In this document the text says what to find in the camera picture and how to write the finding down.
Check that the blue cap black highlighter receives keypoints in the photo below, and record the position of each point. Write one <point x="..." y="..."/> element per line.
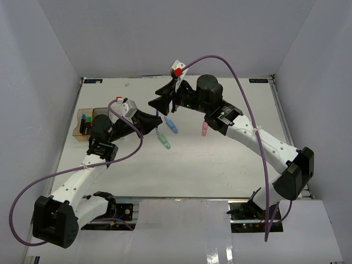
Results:
<point x="82" y="124"/>

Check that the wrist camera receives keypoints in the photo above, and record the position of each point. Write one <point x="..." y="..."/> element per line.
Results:
<point x="178" y="73"/>
<point x="126" y="108"/>

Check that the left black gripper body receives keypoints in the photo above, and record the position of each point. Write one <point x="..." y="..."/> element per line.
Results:
<point x="120" y="131"/>

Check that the right blue table label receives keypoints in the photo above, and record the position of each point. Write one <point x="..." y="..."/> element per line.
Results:
<point x="258" y="81"/>

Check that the green transparent highlighter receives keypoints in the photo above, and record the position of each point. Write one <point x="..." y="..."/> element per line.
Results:
<point x="163" y="140"/>

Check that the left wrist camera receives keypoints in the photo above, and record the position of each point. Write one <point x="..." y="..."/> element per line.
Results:
<point x="126" y="108"/>

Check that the left blue table label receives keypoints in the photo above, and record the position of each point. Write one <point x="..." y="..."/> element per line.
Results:
<point x="93" y="81"/>

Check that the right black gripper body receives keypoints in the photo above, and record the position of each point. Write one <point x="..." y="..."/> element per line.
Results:
<point x="187" y="99"/>

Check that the blue transparent highlighter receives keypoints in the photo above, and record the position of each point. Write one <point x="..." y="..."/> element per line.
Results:
<point x="171" y="125"/>

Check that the orange cap black highlighter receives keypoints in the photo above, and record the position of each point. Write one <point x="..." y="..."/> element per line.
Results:
<point x="90" y="128"/>

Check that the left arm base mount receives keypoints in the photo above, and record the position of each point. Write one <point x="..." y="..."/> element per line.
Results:
<point x="117" y="217"/>

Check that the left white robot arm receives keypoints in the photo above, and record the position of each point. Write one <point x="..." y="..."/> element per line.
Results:
<point x="58" y="218"/>

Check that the green cap black highlighter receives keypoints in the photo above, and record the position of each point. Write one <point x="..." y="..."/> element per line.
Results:
<point x="87" y="125"/>

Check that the blue pen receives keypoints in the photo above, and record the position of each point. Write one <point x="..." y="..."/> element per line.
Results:
<point x="157" y="115"/>

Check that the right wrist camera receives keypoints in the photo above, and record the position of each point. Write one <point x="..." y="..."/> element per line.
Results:
<point x="178" y="73"/>

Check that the pink transparent highlighter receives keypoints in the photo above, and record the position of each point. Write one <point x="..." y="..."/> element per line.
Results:
<point x="204" y="128"/>

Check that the brown transparent container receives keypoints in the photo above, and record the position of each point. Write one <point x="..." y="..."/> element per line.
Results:
<point x="76" y="134"/>

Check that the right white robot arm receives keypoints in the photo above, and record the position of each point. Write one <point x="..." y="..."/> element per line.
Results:
<point x="294" y="166"/>

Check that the grey transparent container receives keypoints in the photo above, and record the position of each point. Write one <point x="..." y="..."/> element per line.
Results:
<point x="100" y="110"/>

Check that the blue table label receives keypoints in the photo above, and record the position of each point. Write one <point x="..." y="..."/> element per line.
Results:
<point x="258" y="81"/>
<point x="93" y="81"/>

